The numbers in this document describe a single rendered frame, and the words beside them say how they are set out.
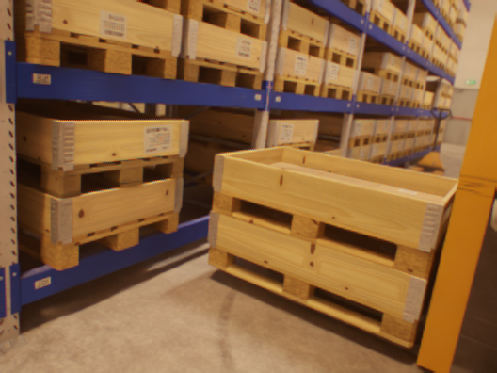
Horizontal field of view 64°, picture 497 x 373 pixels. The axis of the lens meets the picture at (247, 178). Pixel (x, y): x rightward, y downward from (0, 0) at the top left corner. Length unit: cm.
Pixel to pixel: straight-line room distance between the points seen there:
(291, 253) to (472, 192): 89
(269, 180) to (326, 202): 33
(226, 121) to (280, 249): 161
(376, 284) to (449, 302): 31
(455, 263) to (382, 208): 37
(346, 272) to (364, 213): 31
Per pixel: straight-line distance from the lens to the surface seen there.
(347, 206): 193
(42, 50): 182
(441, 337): 206
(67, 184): 191
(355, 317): 213
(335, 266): 203
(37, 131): 200
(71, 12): 189
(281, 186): 206
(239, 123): 337
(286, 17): 327
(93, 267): 220
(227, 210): 228
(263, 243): 219
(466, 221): 187
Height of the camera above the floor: 117
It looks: 12 degrees down
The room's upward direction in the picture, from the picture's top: 6 degrees clockwise
